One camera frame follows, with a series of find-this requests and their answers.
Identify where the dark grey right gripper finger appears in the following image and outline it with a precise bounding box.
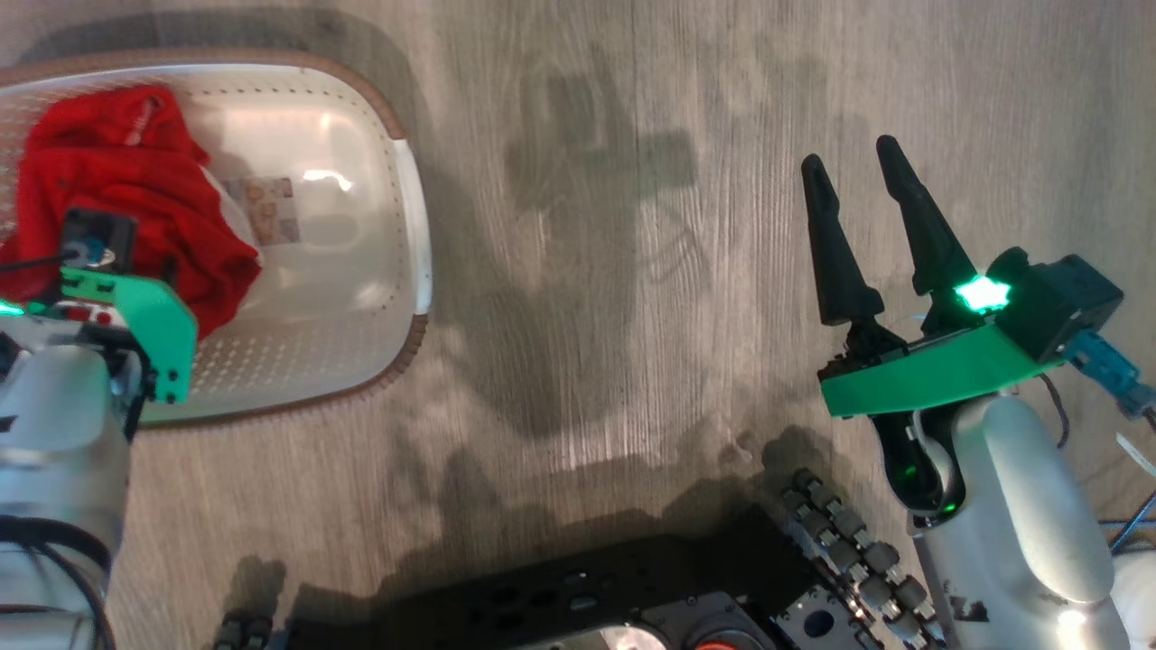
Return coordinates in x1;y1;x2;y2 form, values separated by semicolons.
875;135;979;297
801;153;886;328

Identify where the white perforated laundry basket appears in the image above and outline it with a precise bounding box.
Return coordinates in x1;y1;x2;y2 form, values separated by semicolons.
0;50;433;427

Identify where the white cable tie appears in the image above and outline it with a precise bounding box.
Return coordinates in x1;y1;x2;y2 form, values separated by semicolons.
1115;433;1156;477

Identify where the paper basket label sticker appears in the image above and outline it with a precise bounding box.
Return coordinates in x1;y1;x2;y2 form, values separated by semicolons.
221;176;302;246

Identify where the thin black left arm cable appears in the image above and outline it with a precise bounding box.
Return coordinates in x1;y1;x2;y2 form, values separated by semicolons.
0;515;117;650

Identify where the blue right camera connector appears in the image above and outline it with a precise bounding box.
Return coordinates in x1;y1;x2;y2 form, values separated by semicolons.
1066;330;1156;418

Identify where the red garment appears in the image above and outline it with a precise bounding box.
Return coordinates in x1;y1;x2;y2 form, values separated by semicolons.
0;84;265;339

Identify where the grey roller wheel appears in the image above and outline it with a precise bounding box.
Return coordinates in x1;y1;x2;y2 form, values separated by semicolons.
214;614;274;650
781;468;947;650

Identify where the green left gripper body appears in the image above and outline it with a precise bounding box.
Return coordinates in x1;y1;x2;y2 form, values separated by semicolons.
0;267;198;404

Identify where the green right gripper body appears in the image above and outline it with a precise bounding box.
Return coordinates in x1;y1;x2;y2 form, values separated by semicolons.
819;318;1062;515

